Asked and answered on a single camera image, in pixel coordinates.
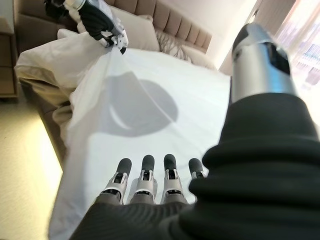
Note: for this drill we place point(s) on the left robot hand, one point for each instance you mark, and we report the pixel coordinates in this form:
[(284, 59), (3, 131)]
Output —
[(97, 20)]

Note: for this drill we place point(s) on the wooden nightstand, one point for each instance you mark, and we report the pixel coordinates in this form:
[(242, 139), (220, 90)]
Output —
[(7, 62)]

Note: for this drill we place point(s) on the sheer window curtain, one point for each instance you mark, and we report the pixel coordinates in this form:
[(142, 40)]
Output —
[(302, 37)]

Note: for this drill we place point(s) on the macrame fringed cushion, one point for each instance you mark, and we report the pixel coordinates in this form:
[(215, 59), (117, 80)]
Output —
[(172, 45)]

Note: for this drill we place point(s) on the large beige pillow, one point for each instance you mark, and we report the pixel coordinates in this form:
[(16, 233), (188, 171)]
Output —
[(200, 58), (140, 30)]

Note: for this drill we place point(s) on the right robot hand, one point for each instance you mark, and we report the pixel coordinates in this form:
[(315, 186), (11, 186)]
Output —
[(250, 187)]

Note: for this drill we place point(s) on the white duvet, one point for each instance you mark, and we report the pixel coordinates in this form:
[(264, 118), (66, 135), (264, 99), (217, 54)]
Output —
[(125, 100)]

